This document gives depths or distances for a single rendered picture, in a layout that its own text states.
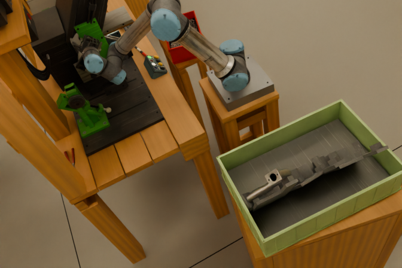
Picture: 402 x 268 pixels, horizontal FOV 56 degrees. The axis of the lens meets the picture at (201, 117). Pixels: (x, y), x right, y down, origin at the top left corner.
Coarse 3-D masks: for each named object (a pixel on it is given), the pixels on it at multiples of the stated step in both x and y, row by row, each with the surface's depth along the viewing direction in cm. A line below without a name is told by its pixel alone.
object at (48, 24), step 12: (48, 12) 208; (36, 24) 203; (48, 24) 200; (60, 24) 198; (48, 36) 193; (60, 36) 193; (36, 48) 192; (48, 48) 195; (60, 48) 197; (72, 48) 200; (60, 60) 202; (72, 60) 205; (60, 72) 207; (72, 72) 210; (60, 84) 212
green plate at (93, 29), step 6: (84, 24) 189; (90, 24) 190; (96, 24) 191; (78, 30) 189; (84, 30) 190; (90, 30) 191; (96, 30) 192; (96, 36) 194; (102, 36) 195; (102, 42) 196; (102, 48) 198; (102, 54) 199
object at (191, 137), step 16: (112, 0) 268; (144, 48) 226; (144, 80) 209; (160, 80) 206; (160, 96) 199; (176, 96) 196; (176, 112) 189; (192, 112) 187; (176, 128) 183; (192, 128) 181; (192, 144) 180; (208, 144) 186
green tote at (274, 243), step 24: (312, 120) 168; (360, 120) 158; (264, 144) 167; (384, 144) 149; (384, 168) 156; (360, 192) 139; (384, 192) 148; (312, 216) 137; (336, 216) 144; (264, 240) 135; (288, 240) 144
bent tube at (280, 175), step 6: (276, 168) 124; (270, 174) 126; (276, 174) 124; (282, 174) 127; (288, 174) 130; (270, 180) 126; (276, 180) 124; (264, 186) 142; (270, 186) 141; (252, 192) 146; (258, 192) 144; (264, 192) 143; (246, 198) 147; (252, 198) 146
